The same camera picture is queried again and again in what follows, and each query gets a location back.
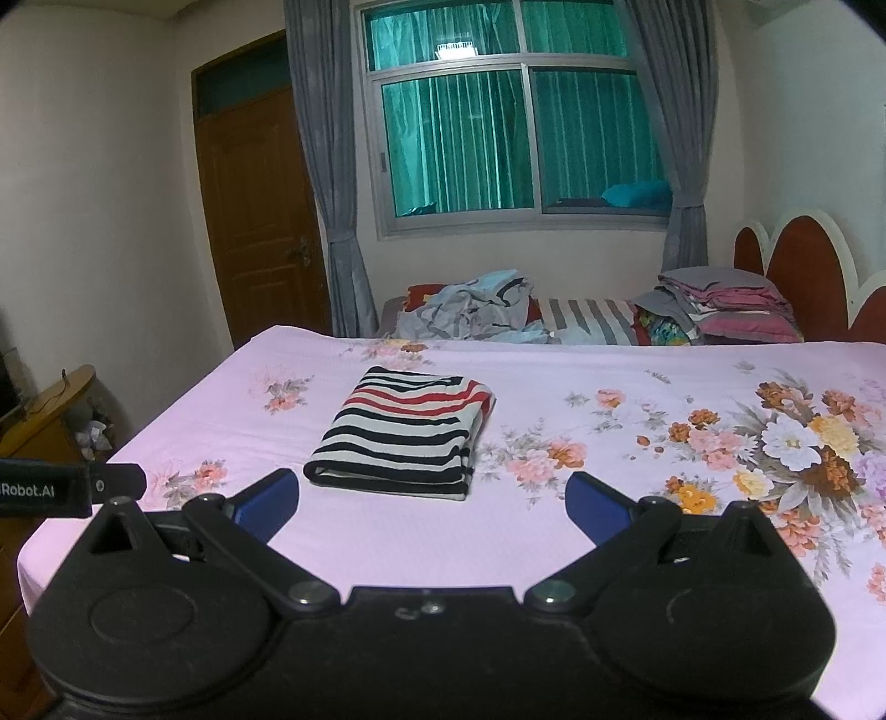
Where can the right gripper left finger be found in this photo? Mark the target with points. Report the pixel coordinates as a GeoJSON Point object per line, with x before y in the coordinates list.
{"type": "Point", "coordinates": [236, 532]}

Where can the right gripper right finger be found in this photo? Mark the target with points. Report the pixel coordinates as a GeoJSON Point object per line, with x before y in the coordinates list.
{"type": "Point", "coordinates": [624, 533]}

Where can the striped black red white sweater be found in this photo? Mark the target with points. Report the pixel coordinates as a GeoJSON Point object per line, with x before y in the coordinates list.
{"type": "Point", "coordinates": [404, 433]}

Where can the crumpled light blue clothes pile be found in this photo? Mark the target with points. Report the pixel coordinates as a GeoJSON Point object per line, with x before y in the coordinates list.
{"type": "Point", "coordinates": [495, 307]}

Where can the colourful floral cloth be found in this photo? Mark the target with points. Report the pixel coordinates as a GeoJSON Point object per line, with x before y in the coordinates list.
{"type": "Point", "coordinates": [659, 331]}

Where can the grey white striped mattress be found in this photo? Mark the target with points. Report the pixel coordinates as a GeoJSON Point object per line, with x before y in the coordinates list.
{"type": "Point", "coordinates": [589, 322]}

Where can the folded pink grey bedding stack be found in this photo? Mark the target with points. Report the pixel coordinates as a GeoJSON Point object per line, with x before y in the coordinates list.
{"type": "Point", "coordinates": [719, 306]}

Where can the brown wooden door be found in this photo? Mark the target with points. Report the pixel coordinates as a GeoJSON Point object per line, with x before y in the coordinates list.
{"type": "Point", "coordinates": [258, 201]}

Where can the red white scalloped headboard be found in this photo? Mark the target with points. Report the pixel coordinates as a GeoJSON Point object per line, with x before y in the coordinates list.
{"type": "Point", "coordinates": [808, 259]}

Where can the window with green glass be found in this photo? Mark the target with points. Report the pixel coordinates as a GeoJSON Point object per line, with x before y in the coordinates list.
{"type": "Point", "coordinates": [496, 113]}

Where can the right grey curtain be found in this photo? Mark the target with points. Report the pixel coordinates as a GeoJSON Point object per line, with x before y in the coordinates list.
{"type": "Point", "coordinates": [673, 46]}

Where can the grey curtain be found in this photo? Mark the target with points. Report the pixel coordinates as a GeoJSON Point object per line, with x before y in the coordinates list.
{"type": "Point", "coordinates": [673, 46]}
{"type": "Point", "coordinates": [319, 41]}

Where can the left grey curtain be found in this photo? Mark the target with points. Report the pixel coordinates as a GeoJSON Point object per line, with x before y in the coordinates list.
{"type": "Point", "coordinates": [319, 41]}

